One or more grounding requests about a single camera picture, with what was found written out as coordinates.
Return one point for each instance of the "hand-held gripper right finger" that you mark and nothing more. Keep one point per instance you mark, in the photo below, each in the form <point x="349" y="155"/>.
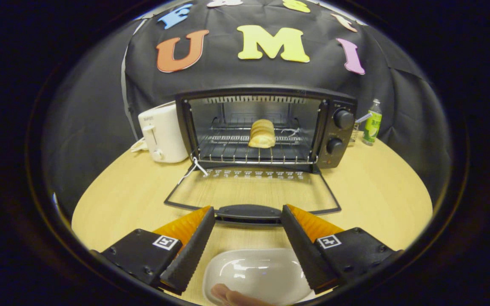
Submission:
<point x="302" y="250"/>

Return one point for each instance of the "white pop-up toaster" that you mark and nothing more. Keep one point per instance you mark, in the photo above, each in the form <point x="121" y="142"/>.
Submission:
<point x="166" y="131"/>

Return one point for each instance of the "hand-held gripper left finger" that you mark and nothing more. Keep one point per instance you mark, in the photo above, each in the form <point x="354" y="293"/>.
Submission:
<point x="192" y="250"/>

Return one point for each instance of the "white oval plate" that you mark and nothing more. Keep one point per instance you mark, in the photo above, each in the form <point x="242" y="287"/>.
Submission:
<point x="262" y="272"/>

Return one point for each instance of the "black toaster oven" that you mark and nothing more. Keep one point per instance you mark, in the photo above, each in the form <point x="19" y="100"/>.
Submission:
<point x="343" y="136"/>

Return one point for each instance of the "green drink bottle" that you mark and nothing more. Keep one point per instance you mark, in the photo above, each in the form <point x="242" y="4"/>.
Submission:
<point x="372" y="125"/>

